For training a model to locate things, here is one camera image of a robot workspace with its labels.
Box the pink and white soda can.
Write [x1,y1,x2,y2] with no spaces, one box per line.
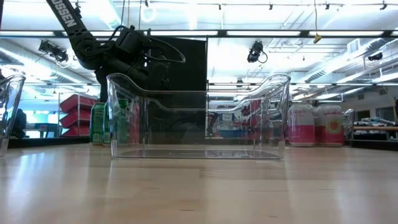
[314,104,345,147]
[287,103,315,147]

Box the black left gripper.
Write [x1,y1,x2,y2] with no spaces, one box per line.
[95,58,171,92]

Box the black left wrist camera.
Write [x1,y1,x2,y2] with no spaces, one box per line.
[115,26,150,57]

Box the black aluminium table frame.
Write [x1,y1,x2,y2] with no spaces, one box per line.
[7,136,398,149]

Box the black room divider panel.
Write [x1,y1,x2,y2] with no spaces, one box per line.
[99,36,208,146]

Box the red storage bin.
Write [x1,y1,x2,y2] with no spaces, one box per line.
[59,94,97,113]
[59,109,93,129]
[60,125,91,138]

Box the black office chair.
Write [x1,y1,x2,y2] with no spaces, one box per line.
[11,108,31,140]

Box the white hanging ring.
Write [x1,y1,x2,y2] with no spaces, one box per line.
[141,6,158,22]

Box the clear plastic bin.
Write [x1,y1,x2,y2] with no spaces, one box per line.
[285,108,355,147]
[0,74,27,158]
[106,73,292,161]

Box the black horizontal overhead beam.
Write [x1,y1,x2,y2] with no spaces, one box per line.
[0,29,398,39]

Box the red soda can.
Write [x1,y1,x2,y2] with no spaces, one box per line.
[129,104,141,144]

